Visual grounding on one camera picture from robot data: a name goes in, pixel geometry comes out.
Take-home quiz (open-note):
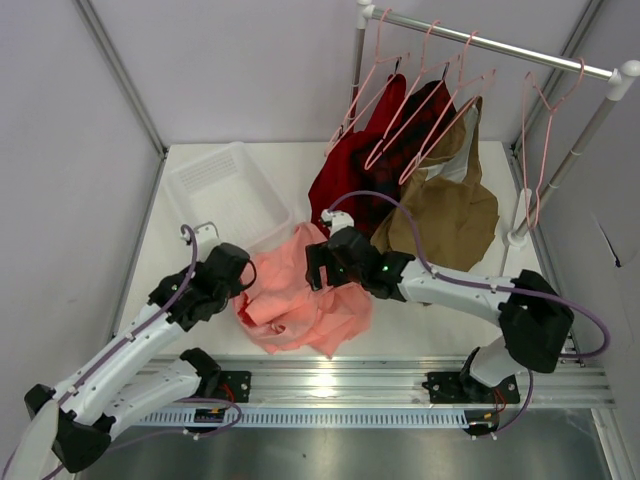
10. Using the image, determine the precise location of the pink pleated skirt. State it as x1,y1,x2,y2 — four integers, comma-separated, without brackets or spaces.
233,222,373,357

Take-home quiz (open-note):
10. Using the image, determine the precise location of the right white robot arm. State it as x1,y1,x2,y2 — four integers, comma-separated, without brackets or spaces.
305,227,574,404

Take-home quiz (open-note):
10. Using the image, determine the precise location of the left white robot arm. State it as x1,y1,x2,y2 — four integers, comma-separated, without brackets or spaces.
2,243,251,479

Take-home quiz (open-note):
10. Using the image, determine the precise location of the pink hanger with plaid skirt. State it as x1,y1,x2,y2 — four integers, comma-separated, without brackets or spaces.
363,19,459,174

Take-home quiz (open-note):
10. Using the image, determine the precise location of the tan brown skirt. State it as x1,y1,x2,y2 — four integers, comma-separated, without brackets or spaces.
400,98,499,271

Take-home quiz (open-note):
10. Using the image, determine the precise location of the pink hanger with red skirt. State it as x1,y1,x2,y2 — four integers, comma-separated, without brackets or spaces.
324,1,411,157

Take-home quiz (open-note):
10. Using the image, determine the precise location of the pink hanger with tan skirt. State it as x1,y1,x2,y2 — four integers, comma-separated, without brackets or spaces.
398,30,497,185

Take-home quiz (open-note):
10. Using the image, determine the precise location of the red black plaid skirt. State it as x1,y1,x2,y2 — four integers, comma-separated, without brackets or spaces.
341,80,456,239

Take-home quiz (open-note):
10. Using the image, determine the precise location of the empty pink hanger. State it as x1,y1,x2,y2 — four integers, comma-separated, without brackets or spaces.
520,57,586,231

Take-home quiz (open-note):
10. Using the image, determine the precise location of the white perforated plastic basket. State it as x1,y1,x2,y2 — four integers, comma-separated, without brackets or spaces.
165,142,293,253

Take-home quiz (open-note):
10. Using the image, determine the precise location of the white metal clothes rack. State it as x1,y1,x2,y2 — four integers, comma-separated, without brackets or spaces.
347,1,639,221

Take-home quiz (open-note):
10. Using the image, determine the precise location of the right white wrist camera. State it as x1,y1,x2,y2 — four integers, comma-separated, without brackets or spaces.
321,209,354,237

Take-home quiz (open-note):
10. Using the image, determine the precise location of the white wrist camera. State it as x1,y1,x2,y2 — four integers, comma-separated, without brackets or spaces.
180,222,220,248
321,209,354,237

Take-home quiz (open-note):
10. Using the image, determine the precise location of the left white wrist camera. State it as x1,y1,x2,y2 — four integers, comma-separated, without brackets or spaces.
180,222,220,248

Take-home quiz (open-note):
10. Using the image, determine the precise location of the white slotted cable duct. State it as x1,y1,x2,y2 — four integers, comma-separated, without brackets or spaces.
138,406,490,429

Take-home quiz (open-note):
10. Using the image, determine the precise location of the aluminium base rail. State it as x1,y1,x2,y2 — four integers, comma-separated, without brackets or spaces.
214,355,616,409

